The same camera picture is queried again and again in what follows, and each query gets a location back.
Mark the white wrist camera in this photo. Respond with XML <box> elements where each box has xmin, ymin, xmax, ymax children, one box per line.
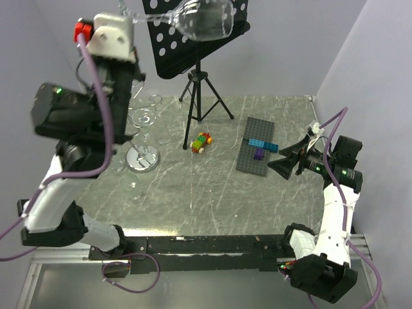
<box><xmin>306</xmin><ymin>120</ymin><xmax>324</xmax><ymax>151</ymax></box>
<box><xmin>73</xmin><ymin>13</ymin><xmax>136</xmax><ymax>64</ymax></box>

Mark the purple cable loop under rail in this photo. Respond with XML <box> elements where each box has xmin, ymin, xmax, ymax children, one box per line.
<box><xmin>101</xmin><ymin>252</ymin><xmax>161</xmax><ymax>294</ymax></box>

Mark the chrome wine glass rack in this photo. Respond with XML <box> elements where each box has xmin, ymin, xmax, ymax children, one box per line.
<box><xmin>125</xmin><ymin>81</ymin><xmax>160</xmax><ymax>174</ymax></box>

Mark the blue lego brick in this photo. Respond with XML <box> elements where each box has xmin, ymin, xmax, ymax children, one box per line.
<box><xmin>248</xmin><ymin>138</ymin><xmax>278</xmax><ymax>153</ymax></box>

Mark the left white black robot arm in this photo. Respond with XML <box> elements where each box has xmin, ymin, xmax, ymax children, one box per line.
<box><xmin>17</xmin><ymin>82</ymin><xmax>129</xmax><ymax>259</ymax></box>

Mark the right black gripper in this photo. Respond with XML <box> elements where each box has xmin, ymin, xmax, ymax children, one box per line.
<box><xmin>267</xmin><ymin>135</ymin><xmax>335</xmax><ymax>180</ymax></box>

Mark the clear wine glass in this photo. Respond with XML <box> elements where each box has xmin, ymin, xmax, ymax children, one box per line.
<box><xmin>131</xmin><ymin>108</ymin><xmax>156</xmax><ymax>142</ymax></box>
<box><xmin>118</xmin><ymin>0</ymin><xmax>234</xmax><ymax>42</ymax></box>

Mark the black perforated music stand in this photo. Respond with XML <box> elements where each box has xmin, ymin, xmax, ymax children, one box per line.
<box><xmin>142</xmin><ymin>1</ymin><xmax>250</xmax><ymax>134</ymax></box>

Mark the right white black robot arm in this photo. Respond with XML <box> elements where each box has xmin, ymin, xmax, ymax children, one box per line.
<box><xmin>268</xmin><ymin>135</ymin><xmax>363</xmax><ymax>304</ymax></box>

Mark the clear glass beside rack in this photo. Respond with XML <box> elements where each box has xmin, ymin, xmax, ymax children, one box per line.
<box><xmin>109</xmin><ymin>158</ymin><xmax>126</xmax><ymax>174</ymax></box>

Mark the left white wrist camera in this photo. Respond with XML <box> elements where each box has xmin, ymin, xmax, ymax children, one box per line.
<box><xmin>73</xmin><ymin>13</ymin><xmax>136</xmax><ymax>64</ymax></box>

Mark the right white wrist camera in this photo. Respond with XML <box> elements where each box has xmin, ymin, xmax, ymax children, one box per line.
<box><xmin>306</xmin><ymin>120</ymin><xmax>324</xmax><ymax>151</ymax></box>

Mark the grey lego baseplate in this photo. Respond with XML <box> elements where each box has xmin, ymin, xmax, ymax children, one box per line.
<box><xmin>236</xmin><ymin>117</ymin><xmax>277</xmax><ymax>176</ymax></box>

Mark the purple lego brick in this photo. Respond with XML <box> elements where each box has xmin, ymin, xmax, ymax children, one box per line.
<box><xmin>253</xmin><ymin>147</ymin><xmax>265</xmax><ymax>161</ymax></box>

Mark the colourful lego toy car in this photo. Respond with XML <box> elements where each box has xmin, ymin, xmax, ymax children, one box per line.
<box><xmin>190</xmin><ymin>133</ymin><xmax>212</xmax><ymax>154</ymax></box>

